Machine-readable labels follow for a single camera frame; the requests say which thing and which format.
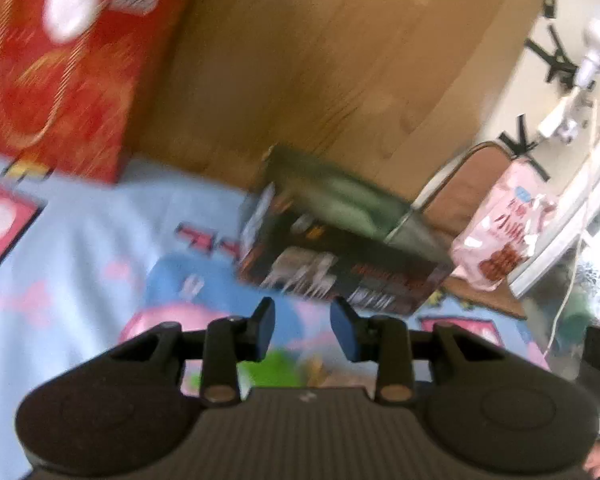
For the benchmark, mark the brown chair cushion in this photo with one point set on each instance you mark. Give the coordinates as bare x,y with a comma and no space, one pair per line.
460,195

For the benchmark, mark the pink snack bag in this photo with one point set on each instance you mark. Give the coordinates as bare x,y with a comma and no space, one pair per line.
500,230

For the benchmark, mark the red gift bag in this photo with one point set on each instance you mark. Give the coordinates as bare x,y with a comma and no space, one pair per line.
80,90

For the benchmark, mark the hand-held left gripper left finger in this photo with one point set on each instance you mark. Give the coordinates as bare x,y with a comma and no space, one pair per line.
265,331

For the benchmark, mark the wooden headboard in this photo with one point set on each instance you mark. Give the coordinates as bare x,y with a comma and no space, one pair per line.
330,60

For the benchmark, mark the pink and blue plush toy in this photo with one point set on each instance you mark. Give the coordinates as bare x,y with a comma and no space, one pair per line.
75,5

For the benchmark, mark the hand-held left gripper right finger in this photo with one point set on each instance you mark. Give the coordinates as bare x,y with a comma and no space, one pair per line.
342,334

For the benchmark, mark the black tape strip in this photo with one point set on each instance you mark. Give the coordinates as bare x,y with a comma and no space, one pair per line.
555,57
517,142
532,155

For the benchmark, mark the white plug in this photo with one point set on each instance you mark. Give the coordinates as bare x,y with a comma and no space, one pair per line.
597,45

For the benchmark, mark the pig print bed sheet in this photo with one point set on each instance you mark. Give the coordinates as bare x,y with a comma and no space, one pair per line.
80,260

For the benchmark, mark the black sheep print box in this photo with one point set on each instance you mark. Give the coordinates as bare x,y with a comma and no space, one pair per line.
340,260

